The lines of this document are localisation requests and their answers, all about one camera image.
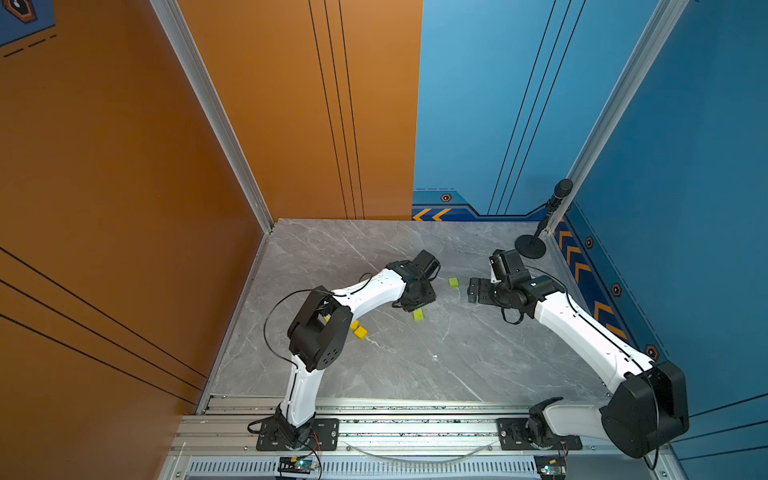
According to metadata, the green circuit board left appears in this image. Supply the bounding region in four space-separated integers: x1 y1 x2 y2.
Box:
277 456 319 477

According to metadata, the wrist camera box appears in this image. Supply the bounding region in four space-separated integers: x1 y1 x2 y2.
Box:
386 250 441 282
489 249 531 289

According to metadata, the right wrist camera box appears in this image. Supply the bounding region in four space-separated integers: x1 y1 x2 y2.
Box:
489 249 531 289

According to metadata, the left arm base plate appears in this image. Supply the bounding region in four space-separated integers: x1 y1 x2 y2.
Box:
253 417 340 452

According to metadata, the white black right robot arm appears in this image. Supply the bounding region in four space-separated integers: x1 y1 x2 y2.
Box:
467 276 690 458

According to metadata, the green circuit board right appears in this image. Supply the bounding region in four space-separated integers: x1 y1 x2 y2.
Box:
534 456 567 480

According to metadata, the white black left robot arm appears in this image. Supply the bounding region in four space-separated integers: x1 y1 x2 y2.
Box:
246 251 440 448

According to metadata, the green circuit board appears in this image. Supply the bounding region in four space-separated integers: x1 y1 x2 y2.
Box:
534 456 567 480
277 456 319 477

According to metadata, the black microphone stand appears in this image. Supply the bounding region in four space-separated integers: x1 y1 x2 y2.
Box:
515 179 574 259

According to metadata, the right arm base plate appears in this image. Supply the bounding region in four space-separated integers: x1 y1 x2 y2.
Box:
496 417 583 451

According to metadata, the aluminium front rail frame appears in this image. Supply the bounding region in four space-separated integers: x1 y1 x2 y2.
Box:
159 395 686 479

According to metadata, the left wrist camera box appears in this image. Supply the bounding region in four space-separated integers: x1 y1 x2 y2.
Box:
386 250 441 282

